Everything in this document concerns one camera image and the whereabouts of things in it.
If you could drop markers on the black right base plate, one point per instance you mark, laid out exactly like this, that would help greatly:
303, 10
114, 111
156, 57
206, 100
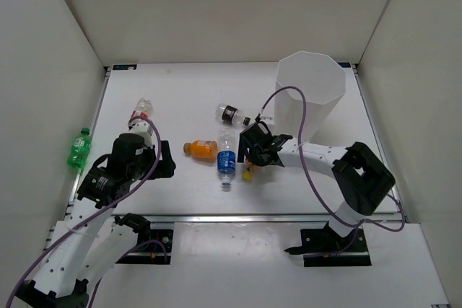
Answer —
325, 248

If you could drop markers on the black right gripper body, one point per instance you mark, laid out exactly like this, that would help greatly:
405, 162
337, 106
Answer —
256, 154

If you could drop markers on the clear bottle black label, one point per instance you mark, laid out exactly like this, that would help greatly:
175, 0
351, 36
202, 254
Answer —
231, 116

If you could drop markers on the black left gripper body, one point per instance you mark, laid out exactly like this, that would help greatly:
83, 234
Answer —
139, 170

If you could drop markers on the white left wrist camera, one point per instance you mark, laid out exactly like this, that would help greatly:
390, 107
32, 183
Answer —
143, 129

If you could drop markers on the clear bottle blue label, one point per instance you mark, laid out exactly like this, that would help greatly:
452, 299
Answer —
226, 157

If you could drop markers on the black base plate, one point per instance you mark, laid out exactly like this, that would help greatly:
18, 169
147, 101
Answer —
325, 248
153, 249

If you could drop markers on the white plastic bin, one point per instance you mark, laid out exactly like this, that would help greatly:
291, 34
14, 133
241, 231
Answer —
313, 82

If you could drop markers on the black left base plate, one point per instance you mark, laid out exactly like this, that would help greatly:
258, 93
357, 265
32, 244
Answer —
153, 249

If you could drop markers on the orange juice bottle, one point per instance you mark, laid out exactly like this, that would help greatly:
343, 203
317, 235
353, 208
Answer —
201, 150

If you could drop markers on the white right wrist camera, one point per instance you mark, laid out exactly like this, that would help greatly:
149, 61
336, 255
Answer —
268, 120

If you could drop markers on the clear bottle red label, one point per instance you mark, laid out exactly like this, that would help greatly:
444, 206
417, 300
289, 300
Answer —
143, 109

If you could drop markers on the small bottle yellow cap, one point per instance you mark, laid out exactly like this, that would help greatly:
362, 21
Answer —
248, 170

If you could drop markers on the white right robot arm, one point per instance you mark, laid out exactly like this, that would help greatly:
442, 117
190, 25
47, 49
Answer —
363, 179

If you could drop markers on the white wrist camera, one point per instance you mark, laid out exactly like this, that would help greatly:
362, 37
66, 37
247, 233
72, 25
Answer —
268, 120
143, 129

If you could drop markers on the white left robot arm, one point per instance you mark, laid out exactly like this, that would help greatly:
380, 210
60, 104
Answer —
71, 266

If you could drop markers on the green plastic bottle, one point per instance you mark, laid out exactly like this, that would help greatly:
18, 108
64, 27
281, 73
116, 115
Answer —
80, 150

